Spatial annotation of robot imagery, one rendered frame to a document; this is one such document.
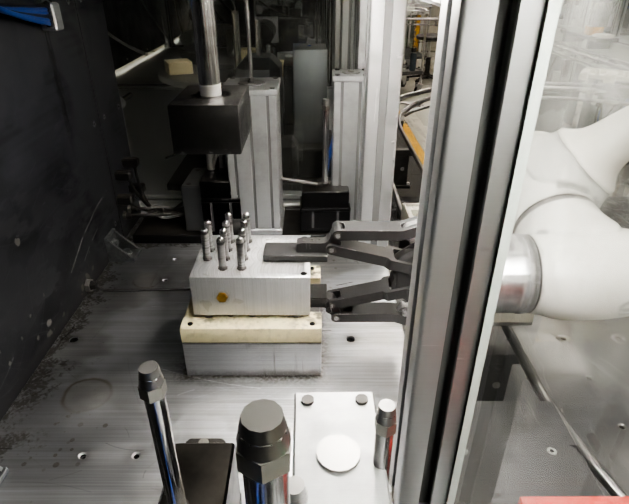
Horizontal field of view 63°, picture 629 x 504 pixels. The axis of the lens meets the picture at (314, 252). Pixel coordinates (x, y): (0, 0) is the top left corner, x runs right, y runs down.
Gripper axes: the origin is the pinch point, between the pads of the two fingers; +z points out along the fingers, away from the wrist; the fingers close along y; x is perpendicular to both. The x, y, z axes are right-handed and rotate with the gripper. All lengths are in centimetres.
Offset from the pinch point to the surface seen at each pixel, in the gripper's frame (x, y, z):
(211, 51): 0.8, 23.8, 6.7
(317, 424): 29.3, 8.5, -2.8
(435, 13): -828, -42, -183
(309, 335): 6.5, -3.7, -1.9
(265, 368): 6.6, -8.3, 3.0
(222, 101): 2.9, 19.9, 5.8
